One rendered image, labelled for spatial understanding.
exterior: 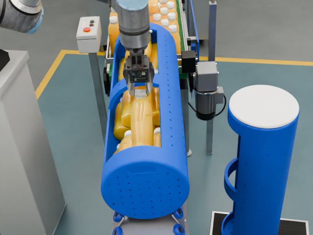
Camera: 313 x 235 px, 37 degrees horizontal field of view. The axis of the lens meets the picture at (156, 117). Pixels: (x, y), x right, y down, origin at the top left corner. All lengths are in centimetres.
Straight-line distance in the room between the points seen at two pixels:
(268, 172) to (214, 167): 113
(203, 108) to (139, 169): 118
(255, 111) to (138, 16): 76
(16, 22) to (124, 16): 96
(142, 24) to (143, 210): 61
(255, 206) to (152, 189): 76
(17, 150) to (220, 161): 141
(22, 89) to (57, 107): 148
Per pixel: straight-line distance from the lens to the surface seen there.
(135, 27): 133
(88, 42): 235
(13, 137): 224
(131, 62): 138
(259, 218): 223
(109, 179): 146
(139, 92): 151
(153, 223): 163
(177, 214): 159
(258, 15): 486
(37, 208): 258
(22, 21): 220
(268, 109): 190
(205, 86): 246
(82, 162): 321
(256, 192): 208
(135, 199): 153
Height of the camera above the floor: 221
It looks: 39 degrees down
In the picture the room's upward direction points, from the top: 4 degrees counter-clockwise
